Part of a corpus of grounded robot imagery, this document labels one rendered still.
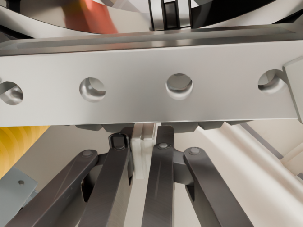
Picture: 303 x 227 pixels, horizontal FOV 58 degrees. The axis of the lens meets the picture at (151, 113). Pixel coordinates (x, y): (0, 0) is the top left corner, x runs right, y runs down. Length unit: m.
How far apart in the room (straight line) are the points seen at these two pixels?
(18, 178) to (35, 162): 0.38
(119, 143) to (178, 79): 0.06
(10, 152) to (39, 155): 0.81
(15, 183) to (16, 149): 0.38
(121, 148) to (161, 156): 0.03
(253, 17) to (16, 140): 0.22
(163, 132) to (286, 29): 0.10
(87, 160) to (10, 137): 0.13
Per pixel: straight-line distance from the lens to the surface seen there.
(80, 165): 0.16
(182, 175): 0.16
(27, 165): 1.03
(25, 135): 0.29
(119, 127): 0.25
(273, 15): 0.23
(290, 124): 4.58
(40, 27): 0.24
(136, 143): 0.17
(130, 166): 0.17
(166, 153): 0.16
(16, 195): 0.65
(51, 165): 1.07
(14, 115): 0.17
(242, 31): 0.18
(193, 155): 0.15
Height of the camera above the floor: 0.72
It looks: 21 degrees down
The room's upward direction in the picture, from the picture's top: 44 degrees clockwise
